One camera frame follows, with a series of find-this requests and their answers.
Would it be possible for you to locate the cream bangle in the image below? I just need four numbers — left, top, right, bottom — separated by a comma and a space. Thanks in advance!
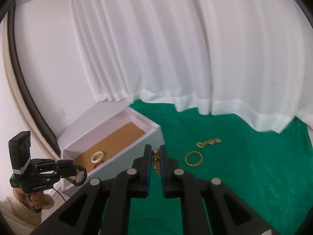
91, 151, 106, 164

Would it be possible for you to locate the gold chain necklace pile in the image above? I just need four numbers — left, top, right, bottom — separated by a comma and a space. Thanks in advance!
151, 148, 162, 177

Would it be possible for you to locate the cream sweater forearm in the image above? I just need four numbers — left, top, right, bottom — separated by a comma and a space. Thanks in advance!
1, 195, 42, 234

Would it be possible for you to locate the left hand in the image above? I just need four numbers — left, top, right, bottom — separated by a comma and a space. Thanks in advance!
13, 188, 55, 209

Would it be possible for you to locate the green cloth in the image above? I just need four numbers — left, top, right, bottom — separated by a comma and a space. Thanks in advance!
132, 100, 312, 234

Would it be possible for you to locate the white cardboard box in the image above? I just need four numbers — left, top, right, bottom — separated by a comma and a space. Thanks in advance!
57, 107, 165, 180

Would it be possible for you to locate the white curtain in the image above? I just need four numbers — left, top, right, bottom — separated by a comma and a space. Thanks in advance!
69, 0, 312, 133

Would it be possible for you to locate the black camera box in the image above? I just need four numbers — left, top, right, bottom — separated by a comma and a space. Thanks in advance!
8, 131, 31, 174

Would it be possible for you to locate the red bead bracelet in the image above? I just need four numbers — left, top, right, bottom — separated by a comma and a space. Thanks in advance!
92, 160, 107, 170

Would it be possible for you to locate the white wall socket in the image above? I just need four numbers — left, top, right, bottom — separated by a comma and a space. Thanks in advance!
56, 108, 66, 119

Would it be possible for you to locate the gold ring bangle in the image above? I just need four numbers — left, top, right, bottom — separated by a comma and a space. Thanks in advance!
184, 151, 204, 168

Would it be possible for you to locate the gold link chain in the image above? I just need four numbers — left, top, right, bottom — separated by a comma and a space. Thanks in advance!
196, 138, 222, 148

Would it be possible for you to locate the dark door frame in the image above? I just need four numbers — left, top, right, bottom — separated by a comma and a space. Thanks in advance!
4, 3, 61, 159

